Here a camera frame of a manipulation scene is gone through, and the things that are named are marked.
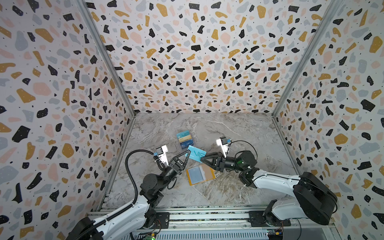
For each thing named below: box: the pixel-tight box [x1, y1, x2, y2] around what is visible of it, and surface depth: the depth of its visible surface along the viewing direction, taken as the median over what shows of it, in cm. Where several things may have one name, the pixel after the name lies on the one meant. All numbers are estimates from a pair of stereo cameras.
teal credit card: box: [185, 145, 207, 163], surface depth 68 cm
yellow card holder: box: [185, 164, 216, 186], surface depth 90 cm
